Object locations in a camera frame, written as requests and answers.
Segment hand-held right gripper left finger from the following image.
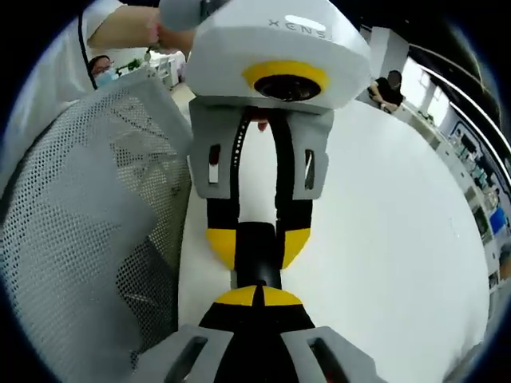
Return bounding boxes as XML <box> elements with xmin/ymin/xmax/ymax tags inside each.
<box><xmin>135</xmin><ymin>283</ymin><xmax>264</xmax><ymax>383</ymax></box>

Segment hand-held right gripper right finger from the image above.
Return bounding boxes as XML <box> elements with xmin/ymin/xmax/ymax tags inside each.
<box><xmin>257</xmin><ymin>285</ymin><xmax>386</xmax><ymax>383</ymax></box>

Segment black remote control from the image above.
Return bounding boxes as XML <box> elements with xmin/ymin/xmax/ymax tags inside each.
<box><xmin>234</xmin><ymin>220</ymin><xmax>285</xmax><ymax>289</ymax></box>

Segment person's left hand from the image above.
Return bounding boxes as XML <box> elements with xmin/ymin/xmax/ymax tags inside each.
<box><xmin>149</xmin><ymin>10</ymin><xmax>195</xmax><ymax>55</ymax></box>

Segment small green plant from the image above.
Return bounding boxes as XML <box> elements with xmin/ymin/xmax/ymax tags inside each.
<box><xmin>119</xmin><ymin>57</ymin><xmax>144</xmax><ymax>73</ymax></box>

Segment person's masked head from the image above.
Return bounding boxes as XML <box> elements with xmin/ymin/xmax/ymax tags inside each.
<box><xmin>89</xmin><ymin>54</ymin><xmax>117</xmax><ymax>90</ymax></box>

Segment white mesh bag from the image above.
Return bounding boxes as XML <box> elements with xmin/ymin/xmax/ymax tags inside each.
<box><xmin>0</xmin><ymin>73</ymin><xmax>197</xmax><ymax>383</ymax></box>

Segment straight ceiling light strip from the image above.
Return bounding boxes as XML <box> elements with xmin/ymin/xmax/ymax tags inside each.
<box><xmin>450</xmin><ymin>98</ymin><xmax>511</xmax><ymax>171</ymax></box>
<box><xmin>414</xmin><ymin>61</ymin><xmax>511</xmax><ymax>148</ymax></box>

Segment person in white shirt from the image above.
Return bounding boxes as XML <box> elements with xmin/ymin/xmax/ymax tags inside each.
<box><xmin>0</xmin><ymin>14</ymin><xmax>121</xmax><ymax>171</ymax></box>

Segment blue box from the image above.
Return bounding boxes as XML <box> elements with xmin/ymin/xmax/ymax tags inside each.
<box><xmin>488</xmin><ymin>208</ymin><xmax>507</xmax><ymax>233</ymax></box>

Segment black cable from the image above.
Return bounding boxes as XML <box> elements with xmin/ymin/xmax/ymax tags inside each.
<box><xmin>77</xmin><ymin>6</ymin><xmax>99</xmax><ymax>91</ymax></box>

